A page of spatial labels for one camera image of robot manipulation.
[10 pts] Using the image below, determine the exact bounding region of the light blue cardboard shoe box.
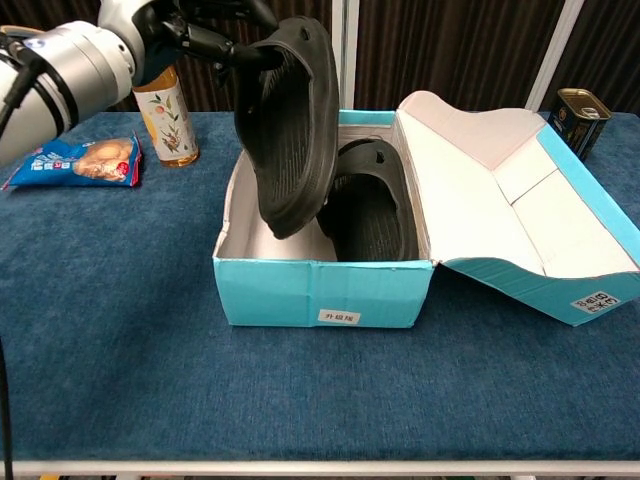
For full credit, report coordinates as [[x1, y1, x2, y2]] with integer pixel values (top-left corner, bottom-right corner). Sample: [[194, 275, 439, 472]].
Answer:
[[213, 90, 640, 329]]

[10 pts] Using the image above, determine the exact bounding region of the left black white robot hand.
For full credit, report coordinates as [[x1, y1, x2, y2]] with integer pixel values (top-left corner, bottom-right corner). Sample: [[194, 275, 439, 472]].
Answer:
[[97, 0, 281, 89]]

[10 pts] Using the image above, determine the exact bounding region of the blue snack bag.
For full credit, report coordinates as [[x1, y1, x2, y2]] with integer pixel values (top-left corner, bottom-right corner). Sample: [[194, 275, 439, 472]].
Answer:
[[1, 130, 145, 191]]

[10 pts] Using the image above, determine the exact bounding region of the dark tin can gold lid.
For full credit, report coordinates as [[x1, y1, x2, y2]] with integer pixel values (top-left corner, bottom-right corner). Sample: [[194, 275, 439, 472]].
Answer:
[[546, 88, 614, 161]]

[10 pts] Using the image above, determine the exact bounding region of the tea bottle with white cap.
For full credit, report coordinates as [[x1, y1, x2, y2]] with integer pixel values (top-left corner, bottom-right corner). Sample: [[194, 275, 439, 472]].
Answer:
[[132, 64, 200, 168]]

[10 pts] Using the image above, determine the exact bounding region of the grey metal partition post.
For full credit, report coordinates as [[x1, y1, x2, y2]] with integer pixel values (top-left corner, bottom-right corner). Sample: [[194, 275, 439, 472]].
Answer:
[[522, 0, 586, 112], [330, 0, 359, 112]]

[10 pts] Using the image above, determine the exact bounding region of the black rubber slipper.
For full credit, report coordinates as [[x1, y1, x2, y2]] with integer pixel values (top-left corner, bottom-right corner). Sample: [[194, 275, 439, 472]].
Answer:
[[233, 15, 340, 240], [317, 138, 421, 262]]

